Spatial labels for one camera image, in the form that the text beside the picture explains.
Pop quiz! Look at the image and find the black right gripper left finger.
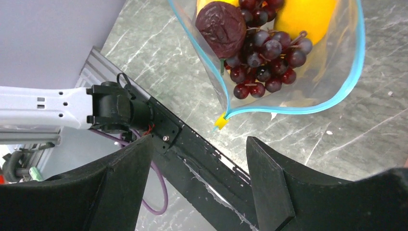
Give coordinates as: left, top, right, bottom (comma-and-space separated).
0, 136, 154, 231

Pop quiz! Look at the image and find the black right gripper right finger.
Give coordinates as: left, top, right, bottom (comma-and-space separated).
246, 137, 408, 231

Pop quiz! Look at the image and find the dark red grape bunch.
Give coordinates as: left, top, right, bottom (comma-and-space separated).
224, 0, 313, 100

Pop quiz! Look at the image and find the clear zip top bag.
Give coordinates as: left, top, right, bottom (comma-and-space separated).
169, 0, 365, 129

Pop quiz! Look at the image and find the dark red round fruit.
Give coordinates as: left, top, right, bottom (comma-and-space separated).
195, 1, 246, 59

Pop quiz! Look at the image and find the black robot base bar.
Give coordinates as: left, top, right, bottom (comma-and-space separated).
125, 84, 258, 231

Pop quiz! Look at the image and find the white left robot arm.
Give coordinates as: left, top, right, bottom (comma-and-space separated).
0, 73, 154, 134

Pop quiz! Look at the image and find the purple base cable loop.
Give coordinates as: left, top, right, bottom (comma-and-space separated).
89, 127, 169, 216

